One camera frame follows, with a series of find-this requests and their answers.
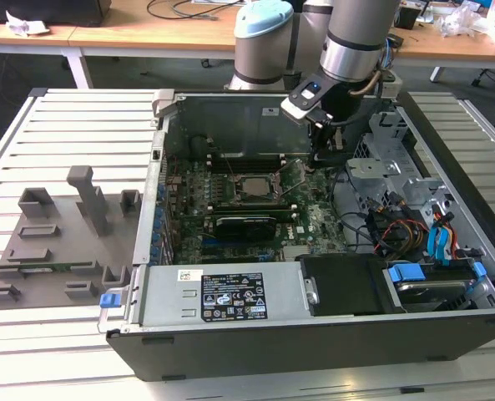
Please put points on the grey parts rack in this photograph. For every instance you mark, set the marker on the grey parts rack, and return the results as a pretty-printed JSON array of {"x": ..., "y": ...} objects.
[{"x": 76, "y": 259}]

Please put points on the green motherboard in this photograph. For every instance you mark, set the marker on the green motherboard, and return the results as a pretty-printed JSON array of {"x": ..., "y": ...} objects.
[{"x": 314, "y": 217}]

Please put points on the crumpled white paper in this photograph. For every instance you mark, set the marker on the crumpled white paper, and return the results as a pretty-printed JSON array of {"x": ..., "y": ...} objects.
[{"x": 26, "y": 25}]

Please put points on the black PC case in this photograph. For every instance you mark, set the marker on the black PC case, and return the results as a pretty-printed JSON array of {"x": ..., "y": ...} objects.
[{"x": 272, "y": 346}]

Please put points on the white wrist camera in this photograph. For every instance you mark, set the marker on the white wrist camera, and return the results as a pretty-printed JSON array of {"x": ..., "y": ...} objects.
[{"x": 297, "y": 108}]

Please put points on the blue plastic latch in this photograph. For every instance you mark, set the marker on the blue plastic latch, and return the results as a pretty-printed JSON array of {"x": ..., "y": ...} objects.
[{"x": 108, "y": 301}]

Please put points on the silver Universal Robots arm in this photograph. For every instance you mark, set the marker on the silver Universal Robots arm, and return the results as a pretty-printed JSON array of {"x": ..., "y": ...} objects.
[{"x": 264, "y": 50}]

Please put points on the hard disk in blue carrier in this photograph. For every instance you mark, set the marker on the hard disk in blue carrier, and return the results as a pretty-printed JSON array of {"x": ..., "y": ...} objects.
[{"x": 405, "y": 274}]

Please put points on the grey plastic case latch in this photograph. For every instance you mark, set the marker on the grey plastic case latch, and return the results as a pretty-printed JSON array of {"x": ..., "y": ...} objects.
[{"x": 163, "y": 102}]

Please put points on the silver CPU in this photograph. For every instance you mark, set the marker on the silver CPU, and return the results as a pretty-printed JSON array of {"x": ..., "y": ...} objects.
[{"x": 256, "y": 186}]

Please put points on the black graphics card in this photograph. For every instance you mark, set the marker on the black graphics card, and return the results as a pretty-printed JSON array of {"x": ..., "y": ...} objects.
[{"x": 243, "y": 227}]

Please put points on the large black box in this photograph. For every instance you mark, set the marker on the large black box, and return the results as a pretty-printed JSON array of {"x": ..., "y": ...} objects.
[{"x": 42, "y": 10}]

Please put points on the clear plastic bag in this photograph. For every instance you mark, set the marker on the clear plastic bag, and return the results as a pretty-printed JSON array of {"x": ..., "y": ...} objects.
[{"x": 460, "y": 21}]

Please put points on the grey metal drive cage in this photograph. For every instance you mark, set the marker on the grey metal drive cage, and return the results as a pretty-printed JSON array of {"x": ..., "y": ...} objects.
[{"x": 370, "y": 168}]

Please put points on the black RAM slot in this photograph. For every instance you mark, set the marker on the black RAM slot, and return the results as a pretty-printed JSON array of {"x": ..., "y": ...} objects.
[
  {"x": 218, "y": 161},
  {"x": 218, "y": 156},
  {"x": 251, "y": 208},
  {"x": 218, "y": 165},
  {"x": 285, "y": 213},
  {"x": 218, "y": 170},
  {"x": 251, "y": 204}
]

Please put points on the round black component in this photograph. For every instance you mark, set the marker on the round black component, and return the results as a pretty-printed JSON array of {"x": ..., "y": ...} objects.
[{"x": 198, "y": 145}]

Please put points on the long wooden desk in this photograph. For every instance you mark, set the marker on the long wooden desk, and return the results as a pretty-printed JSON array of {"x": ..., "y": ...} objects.
[{"x": 147, "y": 33}]

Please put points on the CPU socket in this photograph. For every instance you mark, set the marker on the CPU socket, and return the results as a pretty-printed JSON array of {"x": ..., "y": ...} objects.
[{"x": 238, "y": 187}]

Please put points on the small silver heatsink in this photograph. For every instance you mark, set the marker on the small silver heatsink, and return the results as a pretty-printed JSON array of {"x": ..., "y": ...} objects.
[{"x": 296, "y": 253}]

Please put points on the thin metal locking lever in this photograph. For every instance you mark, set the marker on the thin metal locking lever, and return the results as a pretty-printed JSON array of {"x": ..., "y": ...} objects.
[
  {"x": 229, "y": 165},
  {"x": 299, "y": 179}
]

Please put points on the black caster wheel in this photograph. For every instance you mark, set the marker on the black caster wheel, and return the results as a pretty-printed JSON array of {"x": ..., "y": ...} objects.
[{"x": 206, "y": 63}]

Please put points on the grey power supply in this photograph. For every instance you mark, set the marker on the grey power supply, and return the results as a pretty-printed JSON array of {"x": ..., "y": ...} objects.
[{"x": 163, "y": 292}]

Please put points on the small black box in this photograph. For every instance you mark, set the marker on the small black box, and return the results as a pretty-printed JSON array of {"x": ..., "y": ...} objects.
[{"x": 410, "y": 18}]

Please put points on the small black adapter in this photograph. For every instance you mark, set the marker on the small black adapter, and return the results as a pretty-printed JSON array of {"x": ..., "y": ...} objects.
[{"x": 397, "y": 40}]

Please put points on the green RAM stick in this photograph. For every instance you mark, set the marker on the green RAM stick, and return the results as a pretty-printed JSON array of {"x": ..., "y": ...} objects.
[{"x": 42, "y": 268}]

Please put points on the black plastic shroud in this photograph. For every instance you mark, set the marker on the black plastic shroud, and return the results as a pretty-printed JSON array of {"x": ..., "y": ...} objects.
[{"x": 347, "y": 284}]

